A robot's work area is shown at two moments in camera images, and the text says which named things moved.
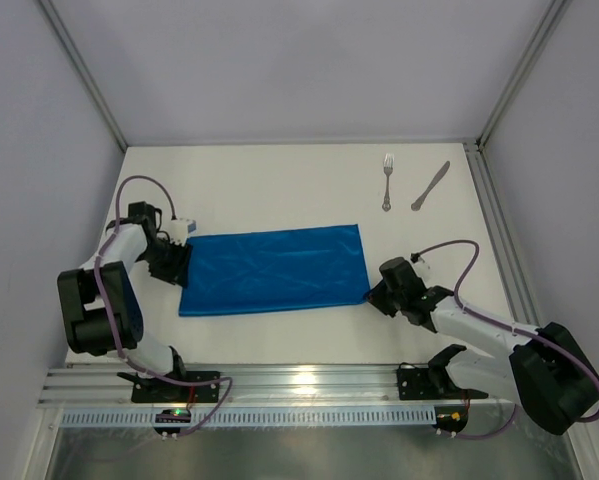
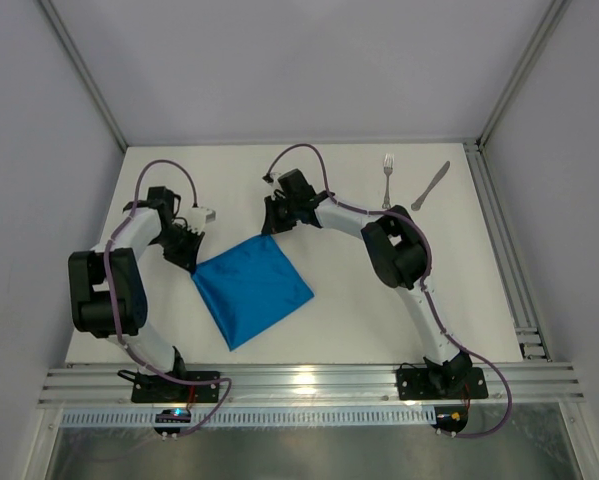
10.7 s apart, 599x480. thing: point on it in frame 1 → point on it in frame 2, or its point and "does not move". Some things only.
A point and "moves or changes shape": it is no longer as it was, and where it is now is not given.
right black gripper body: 384,303 → 275,212
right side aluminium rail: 505,235 does not move
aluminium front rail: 245,386 does not move
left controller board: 171,416 does not move
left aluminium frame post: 82,71 does not move
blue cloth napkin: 274,269 moves or changes shape
